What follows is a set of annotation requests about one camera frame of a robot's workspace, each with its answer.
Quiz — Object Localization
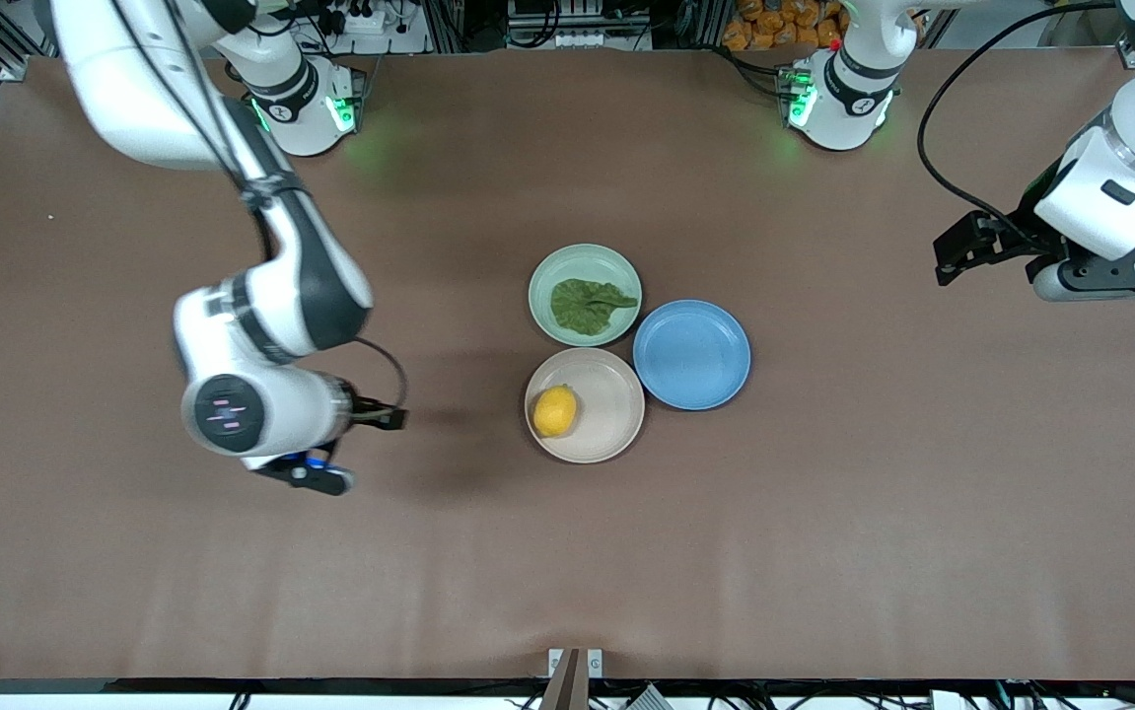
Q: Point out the blue round plate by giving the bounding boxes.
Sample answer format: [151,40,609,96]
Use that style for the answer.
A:
[632,299,752,412]

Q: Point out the pale beige round plate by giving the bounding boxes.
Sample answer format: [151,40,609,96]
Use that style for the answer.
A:
[524,346,647,464]

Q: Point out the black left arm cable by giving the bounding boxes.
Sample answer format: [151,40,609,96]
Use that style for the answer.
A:
[916,0,1120,234]

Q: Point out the mint green round plate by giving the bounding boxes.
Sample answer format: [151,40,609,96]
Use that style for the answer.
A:
[528,243,644,348]

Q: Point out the orange snack packets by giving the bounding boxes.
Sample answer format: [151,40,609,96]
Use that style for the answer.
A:
[722,0,849,51]

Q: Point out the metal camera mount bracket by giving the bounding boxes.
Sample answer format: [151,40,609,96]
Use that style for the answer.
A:
[539,647,605,710]

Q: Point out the yellow lemon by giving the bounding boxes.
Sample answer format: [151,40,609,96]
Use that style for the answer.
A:
[532,386,579,439]

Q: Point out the green lettuce leaf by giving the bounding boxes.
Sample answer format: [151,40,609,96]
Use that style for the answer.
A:
[550,278,640,336]

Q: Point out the white power strip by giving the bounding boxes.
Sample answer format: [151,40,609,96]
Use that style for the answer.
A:
[303,0,430,55]

